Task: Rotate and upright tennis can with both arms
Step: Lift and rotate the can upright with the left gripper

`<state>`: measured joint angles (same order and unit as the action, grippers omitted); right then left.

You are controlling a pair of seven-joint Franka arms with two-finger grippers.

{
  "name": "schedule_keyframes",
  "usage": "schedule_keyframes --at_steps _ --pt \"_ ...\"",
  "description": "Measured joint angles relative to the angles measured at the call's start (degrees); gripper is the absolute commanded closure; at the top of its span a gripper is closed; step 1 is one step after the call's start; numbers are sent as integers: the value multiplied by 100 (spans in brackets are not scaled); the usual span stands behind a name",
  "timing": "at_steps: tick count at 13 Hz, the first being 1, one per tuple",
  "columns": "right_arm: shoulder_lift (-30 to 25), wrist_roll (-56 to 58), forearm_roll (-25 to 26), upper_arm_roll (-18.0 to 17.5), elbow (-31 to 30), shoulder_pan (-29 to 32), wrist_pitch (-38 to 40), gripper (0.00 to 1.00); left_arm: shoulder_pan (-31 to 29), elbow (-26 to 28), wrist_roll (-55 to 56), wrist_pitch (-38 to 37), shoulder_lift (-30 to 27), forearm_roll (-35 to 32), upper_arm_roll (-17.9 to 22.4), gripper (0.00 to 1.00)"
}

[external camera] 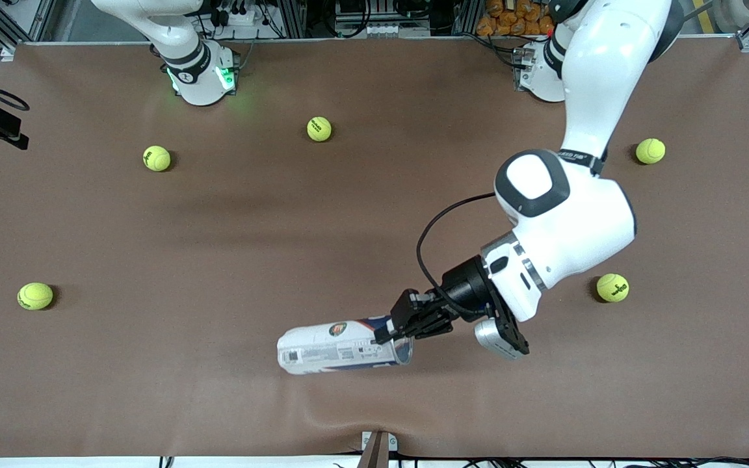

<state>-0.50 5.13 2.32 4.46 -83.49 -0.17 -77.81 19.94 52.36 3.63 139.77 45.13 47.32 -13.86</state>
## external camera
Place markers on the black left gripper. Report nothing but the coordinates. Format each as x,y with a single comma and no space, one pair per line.
462,286

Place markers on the white blue tennis ball can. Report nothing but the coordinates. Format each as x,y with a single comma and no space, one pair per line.
329,351

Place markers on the yellow tennis ball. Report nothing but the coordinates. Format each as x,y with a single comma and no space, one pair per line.
612,287
650,151
157,158
319,129
35,296

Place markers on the brown table mat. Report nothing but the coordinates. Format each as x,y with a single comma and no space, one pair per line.
218,247

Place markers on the white power strip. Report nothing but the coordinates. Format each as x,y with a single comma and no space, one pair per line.
244,16

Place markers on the white terminal block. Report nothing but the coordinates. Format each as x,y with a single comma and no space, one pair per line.
381,30

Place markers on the orange snack bags pile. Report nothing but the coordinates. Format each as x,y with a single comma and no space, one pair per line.
517,16

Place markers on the metal mat clamp bracket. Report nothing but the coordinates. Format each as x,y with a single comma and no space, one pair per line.
368,442

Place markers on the aluminium profile frame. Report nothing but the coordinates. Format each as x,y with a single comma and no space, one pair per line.
295,19

